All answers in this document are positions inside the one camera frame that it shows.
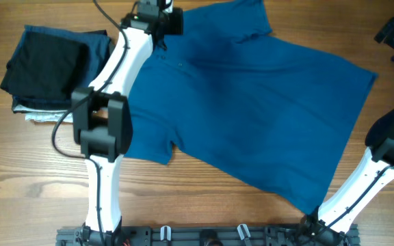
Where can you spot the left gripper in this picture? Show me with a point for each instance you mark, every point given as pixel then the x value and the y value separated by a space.
pixel 177 27

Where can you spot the blue polo shirt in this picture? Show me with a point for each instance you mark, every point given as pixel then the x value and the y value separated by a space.
pixel 272 114

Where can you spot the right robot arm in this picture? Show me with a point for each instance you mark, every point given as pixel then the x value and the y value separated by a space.
pixel 331 222

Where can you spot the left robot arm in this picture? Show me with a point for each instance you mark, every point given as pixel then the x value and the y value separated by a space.
pixel 102 120

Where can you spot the black folded garment underneath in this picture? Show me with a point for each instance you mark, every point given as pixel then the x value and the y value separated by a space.
pixel 99 33

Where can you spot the dark blue folded garment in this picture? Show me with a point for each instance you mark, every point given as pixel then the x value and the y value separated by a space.
pixel 98 55

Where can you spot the black folded garment on top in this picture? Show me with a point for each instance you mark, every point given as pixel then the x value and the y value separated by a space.
pixel 45 67

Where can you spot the white folded garment at bottom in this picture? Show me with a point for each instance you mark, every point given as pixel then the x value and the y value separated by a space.
pixel 38 115

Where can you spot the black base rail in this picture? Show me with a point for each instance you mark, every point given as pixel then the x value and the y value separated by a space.
pixel 270 235

